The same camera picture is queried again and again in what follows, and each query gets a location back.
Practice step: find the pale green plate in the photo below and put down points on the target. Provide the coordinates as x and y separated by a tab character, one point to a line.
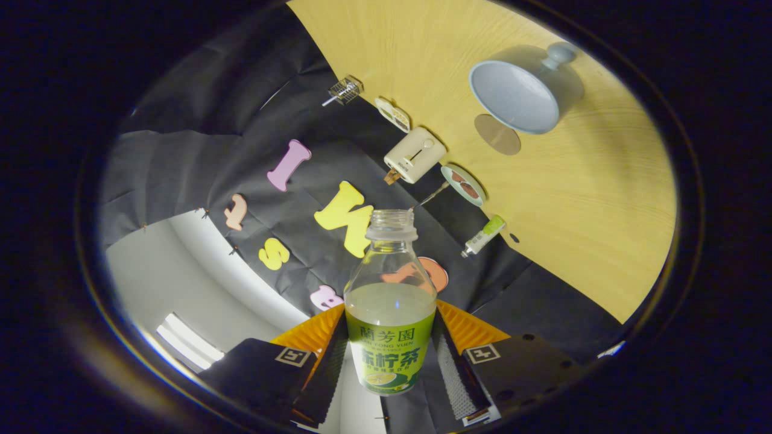
449	181

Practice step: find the white toaster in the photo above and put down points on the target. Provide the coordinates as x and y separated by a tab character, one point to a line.
416	155

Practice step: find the long ceiling light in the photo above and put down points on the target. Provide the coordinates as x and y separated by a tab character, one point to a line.
190	342

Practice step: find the brown food piece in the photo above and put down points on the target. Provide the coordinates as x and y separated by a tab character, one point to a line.
458	177
470	190

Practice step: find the wooden table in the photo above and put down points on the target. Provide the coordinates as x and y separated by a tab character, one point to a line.
573	199

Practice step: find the round brown coaster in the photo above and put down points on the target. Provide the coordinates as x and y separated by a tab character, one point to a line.
500	143

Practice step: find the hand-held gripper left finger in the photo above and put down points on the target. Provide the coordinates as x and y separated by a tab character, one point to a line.
329	374

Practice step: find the green label juice bottle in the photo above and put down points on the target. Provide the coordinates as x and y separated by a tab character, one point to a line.
389	355

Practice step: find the white divided tray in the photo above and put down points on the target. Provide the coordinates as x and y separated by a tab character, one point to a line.
393	114

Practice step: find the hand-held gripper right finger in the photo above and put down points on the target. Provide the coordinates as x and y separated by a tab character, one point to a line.
458	380

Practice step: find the brown toast slice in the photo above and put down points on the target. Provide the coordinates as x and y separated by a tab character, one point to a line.
392	177

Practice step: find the pale blue cup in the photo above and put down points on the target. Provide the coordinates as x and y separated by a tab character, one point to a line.
512	96

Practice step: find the white straw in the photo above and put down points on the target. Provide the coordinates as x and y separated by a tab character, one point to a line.
330	101

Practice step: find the slim white green bottle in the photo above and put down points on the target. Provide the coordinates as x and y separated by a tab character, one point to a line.
482	238

